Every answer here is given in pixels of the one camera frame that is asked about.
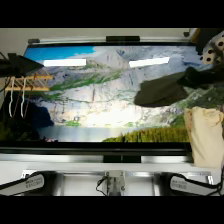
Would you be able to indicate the olive T-shirt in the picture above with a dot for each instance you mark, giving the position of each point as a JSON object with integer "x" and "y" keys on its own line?
{"x": 160, "y": 91}

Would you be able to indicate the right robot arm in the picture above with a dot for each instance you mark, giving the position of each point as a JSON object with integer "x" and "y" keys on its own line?
{"x": 190, "y": 185}

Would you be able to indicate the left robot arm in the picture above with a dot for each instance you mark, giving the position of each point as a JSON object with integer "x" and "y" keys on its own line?
{"x": 23, "y": 185}

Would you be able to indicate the black box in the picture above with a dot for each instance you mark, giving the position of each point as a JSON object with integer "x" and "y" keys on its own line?
{"x": 122, "y": 38}

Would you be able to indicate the pile of wooden clothes hangers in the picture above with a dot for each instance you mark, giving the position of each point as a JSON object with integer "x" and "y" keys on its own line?
{"x": 30, "y": 82}

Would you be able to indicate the cream garment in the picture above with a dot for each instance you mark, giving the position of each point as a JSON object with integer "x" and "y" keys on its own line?
{"x": 206, "y": 140}

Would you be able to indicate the white black-dotted garment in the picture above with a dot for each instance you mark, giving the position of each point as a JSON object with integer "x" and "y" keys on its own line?
{"x": 213, "y": 53}

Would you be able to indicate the silver frame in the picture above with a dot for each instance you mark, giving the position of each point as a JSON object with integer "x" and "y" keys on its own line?
{"x": 115, "y": 183}

